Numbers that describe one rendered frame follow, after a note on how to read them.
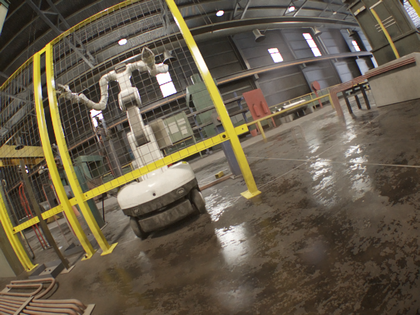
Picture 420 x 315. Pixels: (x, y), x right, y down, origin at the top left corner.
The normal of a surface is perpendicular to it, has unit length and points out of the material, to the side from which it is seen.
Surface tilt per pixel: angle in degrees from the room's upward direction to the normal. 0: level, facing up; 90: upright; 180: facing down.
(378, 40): 90
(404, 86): 90
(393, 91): 90
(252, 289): 0
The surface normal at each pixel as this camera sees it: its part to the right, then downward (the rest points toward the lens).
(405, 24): -0.91, 0.39
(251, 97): 0.14, 0.02
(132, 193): -0.34, -0.40
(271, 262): -0.38, -0.92
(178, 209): 0.48, -0.14
